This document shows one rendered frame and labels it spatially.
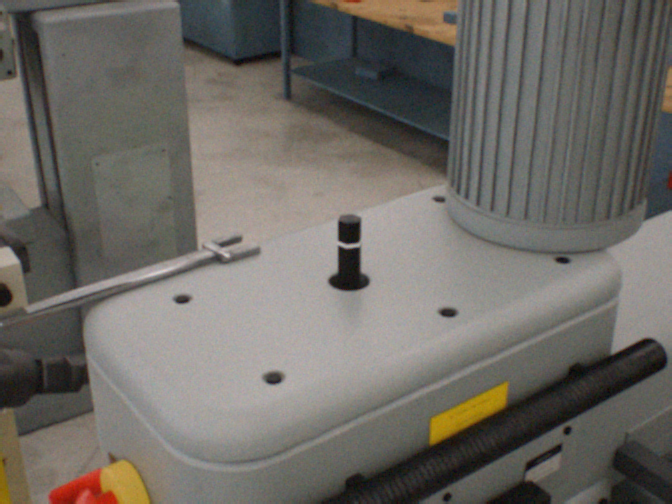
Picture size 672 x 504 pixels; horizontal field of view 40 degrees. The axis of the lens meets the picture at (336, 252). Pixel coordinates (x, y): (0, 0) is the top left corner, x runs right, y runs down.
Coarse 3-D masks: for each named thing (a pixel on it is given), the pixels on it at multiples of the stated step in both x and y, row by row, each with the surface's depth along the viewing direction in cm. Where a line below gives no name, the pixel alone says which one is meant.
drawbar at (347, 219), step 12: (348, 216) 80; (348, 228) 79; (360, 228) 80; (348, 240) 79; (348, 252) 80; (360, 252) 81; (348, 264) 81; (360, 264) 82; (348, 276) 81; (360, 276) 82; (348, 288) 82; (360, 288) 83
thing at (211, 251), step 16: (224, 240) 88; (240, 240) 89; (192, 256) 85; (208, 256) 85; (224, 256) 85; (240, 256) 86; (144, 272) 82; (160, 272) 82; (176, 272) 83; (80, 288) 80; (96, 288) 80; (112, 288) 80; (128, 288) 81; (32, 304) 77; (48, 304) 77; (64, 304) 77; (80, 304) 78; (0, 320) 75; (16, 320) 75; (32, 320) 76
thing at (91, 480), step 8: (96, 472) 86; (72, 480) 86; (80, 480) 85; (88, 480) 86; (96, 480) 86; (56, 488) 85; (64, 488) 85; (72, 488) 85; (80, 488) 85; (88, 488) 85; (96, 488) 86; (48, 496) 84; (56, 496) 84; (64, 496) 84; (72, 496) 84
